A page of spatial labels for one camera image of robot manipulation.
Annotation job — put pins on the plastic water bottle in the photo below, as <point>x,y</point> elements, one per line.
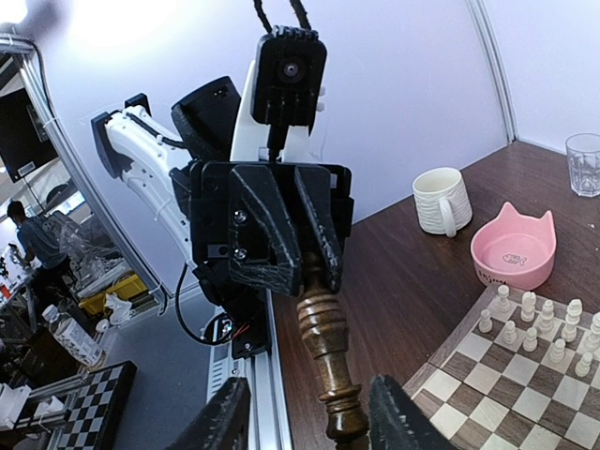
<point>73,338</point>

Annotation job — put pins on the tall dark chess piece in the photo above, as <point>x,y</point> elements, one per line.
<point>325,333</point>

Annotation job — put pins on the cream ceramic mug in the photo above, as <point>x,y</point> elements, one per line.
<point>441,201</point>

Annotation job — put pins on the left aluminium frame post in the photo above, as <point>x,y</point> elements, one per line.
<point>483,26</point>

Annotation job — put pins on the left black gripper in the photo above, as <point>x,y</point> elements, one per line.
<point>252,224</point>

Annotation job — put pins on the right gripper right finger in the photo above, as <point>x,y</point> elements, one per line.
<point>396,422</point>

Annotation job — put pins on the folded chess board outside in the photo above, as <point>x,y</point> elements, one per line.
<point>93,403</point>

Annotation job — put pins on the white chess piece tall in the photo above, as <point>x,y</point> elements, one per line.
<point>572,318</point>

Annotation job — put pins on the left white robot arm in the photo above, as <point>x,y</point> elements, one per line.
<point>138,150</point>

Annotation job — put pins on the person in background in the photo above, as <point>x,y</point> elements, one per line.
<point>41,245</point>

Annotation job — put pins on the clear drinking glass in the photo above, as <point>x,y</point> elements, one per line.
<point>582,152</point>

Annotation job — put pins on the pink cat-ear bowl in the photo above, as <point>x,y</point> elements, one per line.
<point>515,249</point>

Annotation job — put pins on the wooden chess board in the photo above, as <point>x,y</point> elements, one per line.
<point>512,388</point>

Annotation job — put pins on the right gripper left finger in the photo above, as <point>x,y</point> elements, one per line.
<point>223,423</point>

